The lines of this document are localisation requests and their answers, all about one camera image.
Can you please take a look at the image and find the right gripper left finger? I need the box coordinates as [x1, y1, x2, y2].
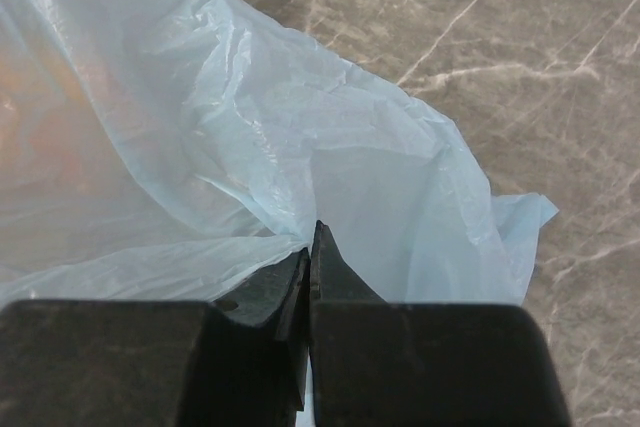
[212, 249, 310, 412]

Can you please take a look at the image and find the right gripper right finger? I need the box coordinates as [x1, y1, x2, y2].
[309, 220, 385, 426]

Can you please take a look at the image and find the light blue plastic bag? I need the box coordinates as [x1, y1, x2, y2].
[0, 0, 560, 427]

